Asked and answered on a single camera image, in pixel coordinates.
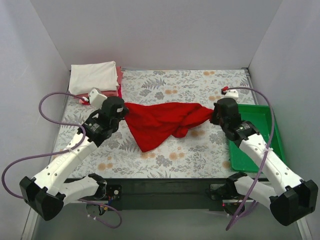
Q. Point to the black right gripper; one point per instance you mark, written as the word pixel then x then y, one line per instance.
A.
pixel 215 115

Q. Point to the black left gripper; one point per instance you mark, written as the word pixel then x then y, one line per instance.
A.
pixel 122 111

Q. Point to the red t shirt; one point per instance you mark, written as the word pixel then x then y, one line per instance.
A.
pixel 151 125

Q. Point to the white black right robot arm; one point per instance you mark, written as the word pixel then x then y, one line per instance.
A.
pixel 289 197

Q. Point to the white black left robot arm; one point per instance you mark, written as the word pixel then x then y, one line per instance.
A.
pixel 47 192

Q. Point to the green plastic tray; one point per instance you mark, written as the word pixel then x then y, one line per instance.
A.
pixel 265 138

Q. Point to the folded white t shirt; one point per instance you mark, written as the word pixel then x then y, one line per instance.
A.
pixel 84 77

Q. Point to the floral patterned table cloth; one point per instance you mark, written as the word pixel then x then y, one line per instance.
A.
pixel 202 153

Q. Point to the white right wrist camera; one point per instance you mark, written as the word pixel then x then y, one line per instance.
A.
pixel 229 93

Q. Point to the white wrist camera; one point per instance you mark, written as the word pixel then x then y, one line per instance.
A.
pixel 229 93
pixel 96 98

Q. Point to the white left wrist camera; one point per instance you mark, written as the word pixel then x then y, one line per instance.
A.
pixel 96 98

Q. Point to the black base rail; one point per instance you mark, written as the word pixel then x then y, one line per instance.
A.
pixel 167 194

